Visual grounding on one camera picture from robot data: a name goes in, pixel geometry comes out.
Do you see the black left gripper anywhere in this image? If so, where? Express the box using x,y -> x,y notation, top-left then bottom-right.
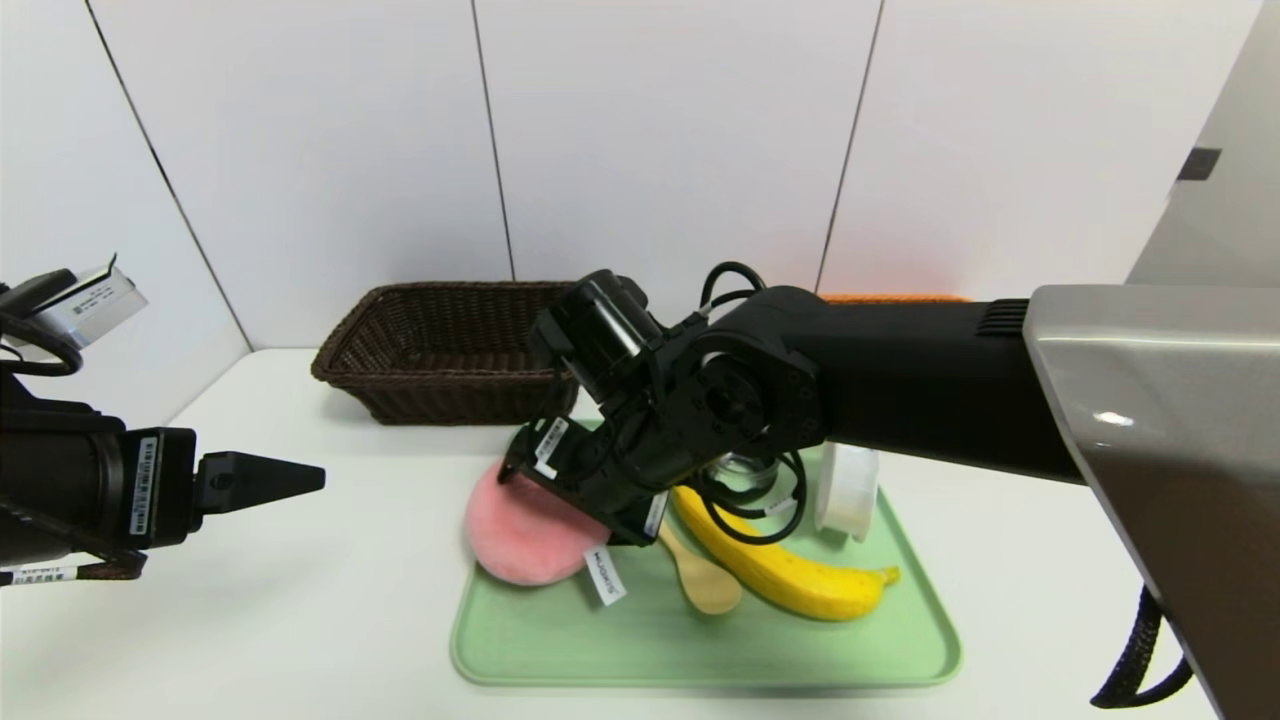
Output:
0,427 -> 326,567

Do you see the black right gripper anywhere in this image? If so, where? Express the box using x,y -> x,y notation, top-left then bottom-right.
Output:
496,415 -> 672,548

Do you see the pink plush peach toy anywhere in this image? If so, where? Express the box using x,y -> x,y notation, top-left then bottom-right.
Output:
465,460 -> 629,607

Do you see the glass cup with black holder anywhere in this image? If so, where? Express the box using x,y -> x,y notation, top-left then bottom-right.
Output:
715,452 -> 791,491

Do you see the yellow banana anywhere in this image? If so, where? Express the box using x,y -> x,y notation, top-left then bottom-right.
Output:
672,485 -> 901,622

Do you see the white plastic tape spool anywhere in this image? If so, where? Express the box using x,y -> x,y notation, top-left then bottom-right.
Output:
815,442 -> 881,543

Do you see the dark brown wicker basket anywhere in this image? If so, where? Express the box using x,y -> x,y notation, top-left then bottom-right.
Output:
310,281 -> 581,427

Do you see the orange wicker basket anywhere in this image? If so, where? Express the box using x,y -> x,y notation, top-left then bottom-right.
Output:
818,292 -> 973,305

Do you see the light green plastic tray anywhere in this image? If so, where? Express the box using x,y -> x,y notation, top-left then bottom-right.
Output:
450,418 -> 963,689

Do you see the black left wrist camera cable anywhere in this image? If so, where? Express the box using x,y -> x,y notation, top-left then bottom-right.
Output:
0,310 -> 83,378

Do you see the wooden spoon with blue handle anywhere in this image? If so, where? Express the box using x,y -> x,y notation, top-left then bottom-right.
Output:
655,522 -> 743,615

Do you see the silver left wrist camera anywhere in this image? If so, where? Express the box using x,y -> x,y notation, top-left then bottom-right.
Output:
28,262 -> 150,349

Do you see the braided right arm cable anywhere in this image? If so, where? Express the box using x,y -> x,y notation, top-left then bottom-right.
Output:
1090,585 -> 1196,709

